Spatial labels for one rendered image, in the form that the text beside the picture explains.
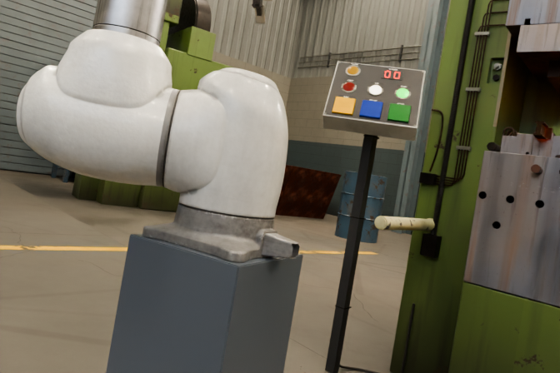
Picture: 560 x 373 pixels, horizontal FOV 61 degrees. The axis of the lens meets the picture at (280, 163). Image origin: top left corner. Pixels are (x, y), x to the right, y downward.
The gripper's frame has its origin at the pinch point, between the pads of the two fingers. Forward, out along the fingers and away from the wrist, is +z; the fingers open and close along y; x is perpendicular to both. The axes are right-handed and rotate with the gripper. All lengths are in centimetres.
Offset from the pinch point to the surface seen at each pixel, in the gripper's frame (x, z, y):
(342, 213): -28, 442, 212
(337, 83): -25.1, 32.9, 2.7
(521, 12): -86, 9, 19
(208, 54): 158, 282, 323
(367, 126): -38, 37, -14
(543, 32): -93, 10, 10
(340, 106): -27.5, 33.4, -8.9
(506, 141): -85, 35, -18
